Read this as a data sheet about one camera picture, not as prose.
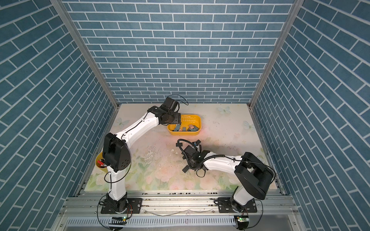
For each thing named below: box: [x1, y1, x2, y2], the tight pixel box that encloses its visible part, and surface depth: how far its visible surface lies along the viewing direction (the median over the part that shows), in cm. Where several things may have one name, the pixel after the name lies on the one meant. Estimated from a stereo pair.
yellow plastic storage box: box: [166, 113, 202, 136], surface depth 105 cm
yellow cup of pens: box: [95, 151, 108, 174], surface depth 78 cm
